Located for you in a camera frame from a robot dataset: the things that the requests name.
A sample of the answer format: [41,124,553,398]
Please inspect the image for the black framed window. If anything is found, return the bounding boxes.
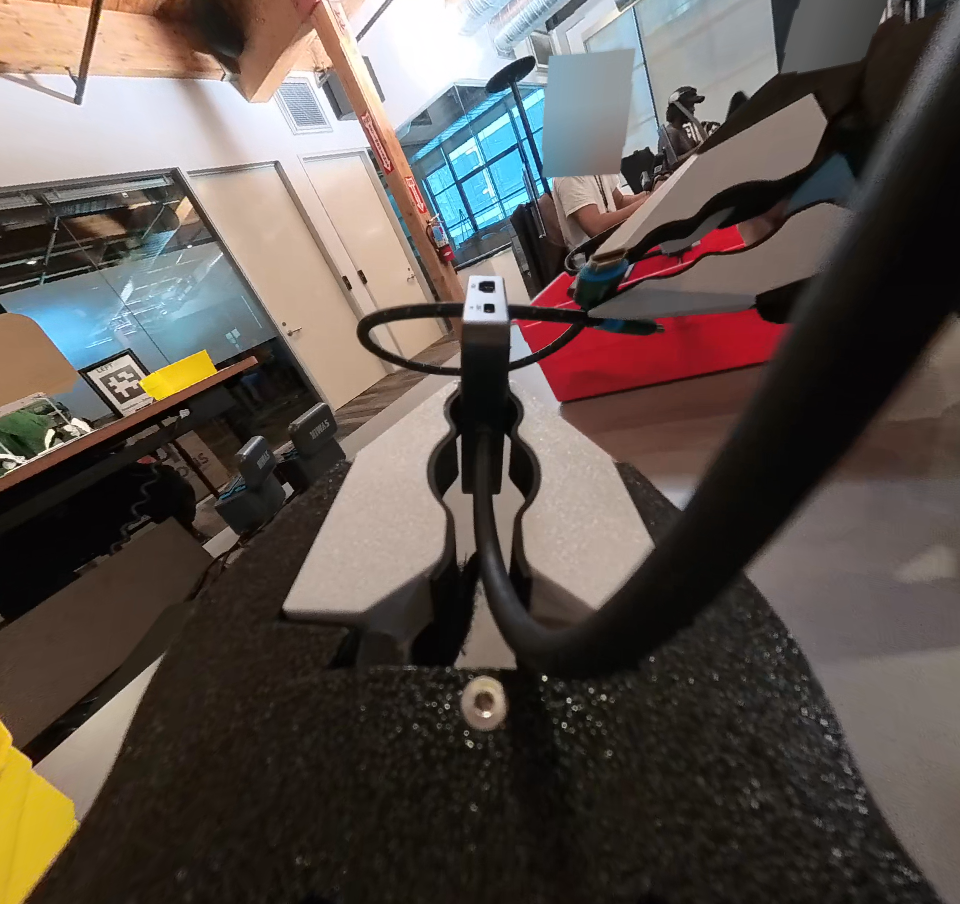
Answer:
[423,83,552,245]

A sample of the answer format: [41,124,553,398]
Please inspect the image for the framed printed tag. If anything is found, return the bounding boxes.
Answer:
[78,349,151,418]

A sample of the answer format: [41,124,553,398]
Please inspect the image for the wooden post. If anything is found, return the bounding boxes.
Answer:
[307,0,470,305]

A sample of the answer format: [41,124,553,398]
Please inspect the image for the large yellow plastic bin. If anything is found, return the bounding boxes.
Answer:
[0,720,80,904]

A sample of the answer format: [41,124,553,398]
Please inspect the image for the wall vent grille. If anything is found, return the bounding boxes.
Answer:
[273,78,333,133]

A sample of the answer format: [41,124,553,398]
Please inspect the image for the dark grey port hub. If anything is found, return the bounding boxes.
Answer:
[459,274,516,499]

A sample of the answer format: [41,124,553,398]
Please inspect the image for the cardboard box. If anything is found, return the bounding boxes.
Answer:
[168,432,226,496]

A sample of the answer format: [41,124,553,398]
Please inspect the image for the white door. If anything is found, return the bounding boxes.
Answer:
[187,162,391,410]
[300,150,440,320]

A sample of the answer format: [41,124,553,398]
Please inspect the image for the small yellow plastic bin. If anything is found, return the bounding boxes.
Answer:
[140,351,220,401]

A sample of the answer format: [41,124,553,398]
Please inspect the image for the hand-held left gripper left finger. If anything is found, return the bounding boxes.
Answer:
[282,383,462,654]

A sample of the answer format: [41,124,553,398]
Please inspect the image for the black tool case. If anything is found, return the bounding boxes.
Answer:
[277,402,348,489]
[213,435,290,534]

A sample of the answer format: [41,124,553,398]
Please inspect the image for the smooth black hub cable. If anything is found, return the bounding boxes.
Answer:
[471,12,960,679]

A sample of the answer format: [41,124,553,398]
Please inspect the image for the red plastic bin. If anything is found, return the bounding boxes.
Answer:
[516,233,792,404]

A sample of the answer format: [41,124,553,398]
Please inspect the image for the long brown table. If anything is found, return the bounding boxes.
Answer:
[0,355,260,538]

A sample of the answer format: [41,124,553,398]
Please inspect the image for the black wall speaker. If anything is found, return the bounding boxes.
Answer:
[324,68,360,120]

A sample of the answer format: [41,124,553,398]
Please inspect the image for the braided hdmi cable blue plugs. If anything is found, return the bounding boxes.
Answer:
[357,246,667,378]

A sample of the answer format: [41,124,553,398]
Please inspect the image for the green and white object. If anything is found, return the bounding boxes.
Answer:
[0,405,95,474]

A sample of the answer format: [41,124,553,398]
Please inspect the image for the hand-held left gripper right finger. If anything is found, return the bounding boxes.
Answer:
[507,385,660,616]

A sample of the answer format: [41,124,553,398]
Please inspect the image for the hanging metal rod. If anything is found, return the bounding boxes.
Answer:
[0,0,117,106]

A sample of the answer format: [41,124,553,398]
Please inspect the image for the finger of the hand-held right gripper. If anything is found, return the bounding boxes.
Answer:
[589,201,855,319]
[576,91,834,266]

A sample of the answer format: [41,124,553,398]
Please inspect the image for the glass partition wall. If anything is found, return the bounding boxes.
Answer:
[0,168,316,425]

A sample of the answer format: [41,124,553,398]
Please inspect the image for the black pole lamp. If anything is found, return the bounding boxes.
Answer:
[485,57,549,208]

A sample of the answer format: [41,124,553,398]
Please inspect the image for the light wooden board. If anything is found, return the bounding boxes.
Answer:
[0,312,80,409]

